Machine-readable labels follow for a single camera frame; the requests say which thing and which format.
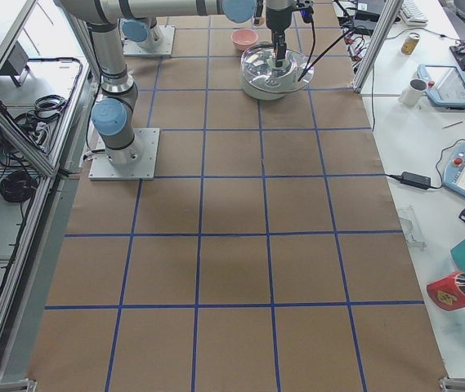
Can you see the clear plastic holder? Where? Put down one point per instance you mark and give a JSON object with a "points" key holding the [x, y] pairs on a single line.
{"points": [[410, 227]]}

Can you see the white keyboard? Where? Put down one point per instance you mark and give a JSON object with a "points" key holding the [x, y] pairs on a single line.
{"points": [[411, 14]]}

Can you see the black power adapter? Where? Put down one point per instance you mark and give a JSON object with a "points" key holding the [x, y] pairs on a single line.
{"points": [[414, 180]]}

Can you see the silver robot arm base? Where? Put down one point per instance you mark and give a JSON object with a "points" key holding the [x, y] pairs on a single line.
{"points": [[147, 38]]}

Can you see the pink bowl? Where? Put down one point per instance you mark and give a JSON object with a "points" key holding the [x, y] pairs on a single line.
{"points": [[243, 39]]}

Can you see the aluminium frame post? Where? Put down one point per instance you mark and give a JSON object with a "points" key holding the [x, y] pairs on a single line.
{"points": [[384, 24]]}

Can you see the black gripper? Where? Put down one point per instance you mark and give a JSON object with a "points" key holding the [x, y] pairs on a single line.
{"points": [[276, 20]]}

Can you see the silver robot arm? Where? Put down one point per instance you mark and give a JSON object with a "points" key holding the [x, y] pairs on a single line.
{"points": [[130, 153]]}

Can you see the clear glass pot lid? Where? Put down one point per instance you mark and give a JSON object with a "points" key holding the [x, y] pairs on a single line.
{"points": [[257, 65]]}

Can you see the grey metal box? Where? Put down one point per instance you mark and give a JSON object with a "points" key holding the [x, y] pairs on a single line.
{"points": [[16, 65]]}

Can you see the pale green cooking pot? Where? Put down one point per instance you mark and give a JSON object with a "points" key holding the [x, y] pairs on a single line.
{"points": [[267, 93]]}

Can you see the upper teach pendant tablet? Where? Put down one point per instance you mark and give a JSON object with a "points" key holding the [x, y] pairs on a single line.
{"points": [[447, 88]]}

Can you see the white mug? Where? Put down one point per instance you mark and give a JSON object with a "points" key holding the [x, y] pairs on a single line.
{"points": [[413, 92]]}

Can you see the brown paper table mat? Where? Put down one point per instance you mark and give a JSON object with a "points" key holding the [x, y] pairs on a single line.
{"points": [[265, 255]]}

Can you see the yellow drink can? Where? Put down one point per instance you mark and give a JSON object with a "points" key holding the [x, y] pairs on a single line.
{"points": [[410, 43]]}

